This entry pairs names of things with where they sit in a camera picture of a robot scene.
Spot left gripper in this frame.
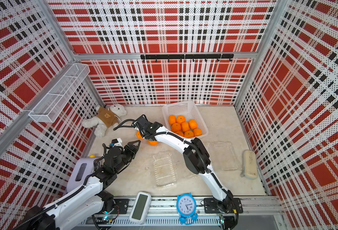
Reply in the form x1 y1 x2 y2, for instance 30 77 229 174
114 139 140 173

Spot orange front container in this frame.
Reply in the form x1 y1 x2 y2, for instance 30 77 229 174
168 115 176 126
181 122 190 133
176 116 186 124
188 120 198 130

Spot orange one container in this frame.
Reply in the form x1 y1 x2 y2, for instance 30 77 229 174
171 123 181 132

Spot orange two container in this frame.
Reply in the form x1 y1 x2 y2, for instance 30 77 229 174
175 131 184 137

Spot white plastic basket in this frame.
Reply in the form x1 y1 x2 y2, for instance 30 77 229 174
162 101 209 138

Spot orange three container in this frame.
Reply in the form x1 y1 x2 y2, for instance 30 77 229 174
184 130 194 139

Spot clear clamshell container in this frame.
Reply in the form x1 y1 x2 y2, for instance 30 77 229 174
206 141 240 171
136 131 158 146
153 151 177 187

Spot orange four container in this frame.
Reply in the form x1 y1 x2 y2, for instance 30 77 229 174
193 128 202 137

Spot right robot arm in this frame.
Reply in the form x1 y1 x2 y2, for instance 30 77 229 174
132 115 239 213

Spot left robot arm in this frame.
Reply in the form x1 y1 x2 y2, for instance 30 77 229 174
15 139 141 230

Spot white teddy bear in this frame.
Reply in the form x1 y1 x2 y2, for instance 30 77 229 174
82 104 127 138

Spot purple white speaker box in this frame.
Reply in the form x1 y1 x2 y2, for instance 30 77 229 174
66 158 100 193

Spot white digital timer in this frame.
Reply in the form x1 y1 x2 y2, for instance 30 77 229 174
129 192 152 224

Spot blue alarm clock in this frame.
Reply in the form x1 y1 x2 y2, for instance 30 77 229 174
176 193 198 226

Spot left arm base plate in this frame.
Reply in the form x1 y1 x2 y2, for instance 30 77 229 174
111 198 129 215

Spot black hook rail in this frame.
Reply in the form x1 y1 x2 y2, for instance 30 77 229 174
140 54 235 61

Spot white wire wall shelf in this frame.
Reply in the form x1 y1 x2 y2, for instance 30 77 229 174
29 63 90 123

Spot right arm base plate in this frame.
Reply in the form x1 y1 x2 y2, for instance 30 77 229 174
201 198 243 214

